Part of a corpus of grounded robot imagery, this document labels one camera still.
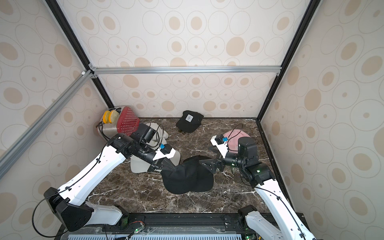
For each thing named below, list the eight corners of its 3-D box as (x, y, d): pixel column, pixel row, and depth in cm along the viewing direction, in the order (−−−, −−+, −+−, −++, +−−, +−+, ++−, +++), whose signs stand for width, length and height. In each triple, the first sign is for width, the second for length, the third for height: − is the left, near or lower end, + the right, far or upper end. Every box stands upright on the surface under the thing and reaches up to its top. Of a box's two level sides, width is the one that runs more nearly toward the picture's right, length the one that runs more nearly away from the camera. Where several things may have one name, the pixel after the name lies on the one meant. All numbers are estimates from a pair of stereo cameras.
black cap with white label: (175, 127, 117) (174, 121, 112) (185, 114, 127) (185, 108, 122) (193, 135, 112) (193, 129, 107) (203, 120, 122) (203, 114, 117)
